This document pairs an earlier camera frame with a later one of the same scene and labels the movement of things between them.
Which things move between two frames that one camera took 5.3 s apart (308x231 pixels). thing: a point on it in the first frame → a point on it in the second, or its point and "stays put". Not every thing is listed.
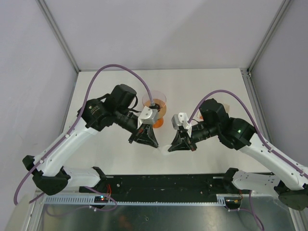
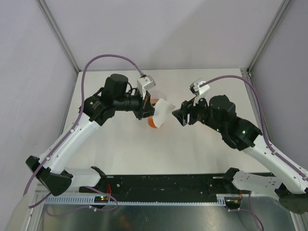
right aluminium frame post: x=270 y=32 stays put
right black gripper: x=182 y=141 → x=181 y=114
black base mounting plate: x=145 y=185 stays put
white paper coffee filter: x=164 y=149 → x=162 y=111
